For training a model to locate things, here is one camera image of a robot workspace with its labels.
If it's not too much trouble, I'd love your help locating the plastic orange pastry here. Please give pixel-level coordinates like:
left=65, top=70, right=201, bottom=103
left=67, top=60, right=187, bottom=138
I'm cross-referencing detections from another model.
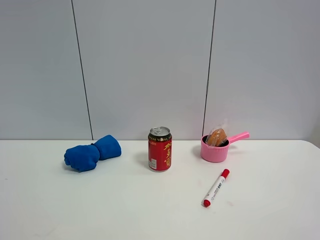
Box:
left=205, top=119, right=228, bottom=147

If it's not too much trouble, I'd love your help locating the red beverage can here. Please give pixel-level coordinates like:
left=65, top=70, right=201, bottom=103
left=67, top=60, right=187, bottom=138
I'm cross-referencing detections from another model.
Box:
left=148, top=126, right=172, bottom=172

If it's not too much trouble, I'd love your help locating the pink toy saucepan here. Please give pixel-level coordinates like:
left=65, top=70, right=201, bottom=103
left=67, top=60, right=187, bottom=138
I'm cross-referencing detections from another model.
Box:
left=200, top=131, right=250, bottom=163

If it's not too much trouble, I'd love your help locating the blue rolled towel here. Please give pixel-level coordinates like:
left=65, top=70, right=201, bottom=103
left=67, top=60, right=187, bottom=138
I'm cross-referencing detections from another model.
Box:
left=64, top=135, right=122, bottom=172

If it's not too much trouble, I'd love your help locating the red and white marker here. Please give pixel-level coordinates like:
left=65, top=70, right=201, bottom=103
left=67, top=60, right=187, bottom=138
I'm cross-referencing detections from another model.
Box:
left=202, top=169, right=230, bottom=208

